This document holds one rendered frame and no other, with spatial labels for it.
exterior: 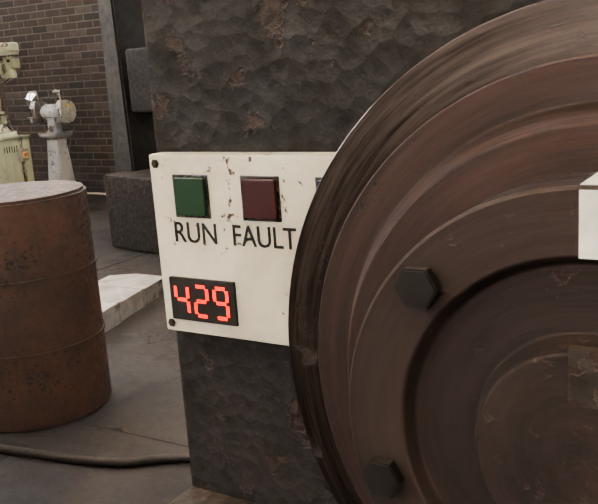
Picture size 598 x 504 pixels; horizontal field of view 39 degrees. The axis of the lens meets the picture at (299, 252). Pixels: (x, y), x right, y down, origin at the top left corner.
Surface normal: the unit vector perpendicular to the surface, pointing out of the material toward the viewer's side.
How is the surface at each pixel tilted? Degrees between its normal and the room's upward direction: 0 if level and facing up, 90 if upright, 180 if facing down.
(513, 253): 90
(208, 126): 90
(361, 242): 90
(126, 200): 90
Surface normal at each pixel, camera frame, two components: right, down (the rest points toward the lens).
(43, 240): 0.59, 0.15
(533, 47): -0.52, 0.23
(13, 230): 0.31, 0.19
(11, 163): 0.85, 0.06
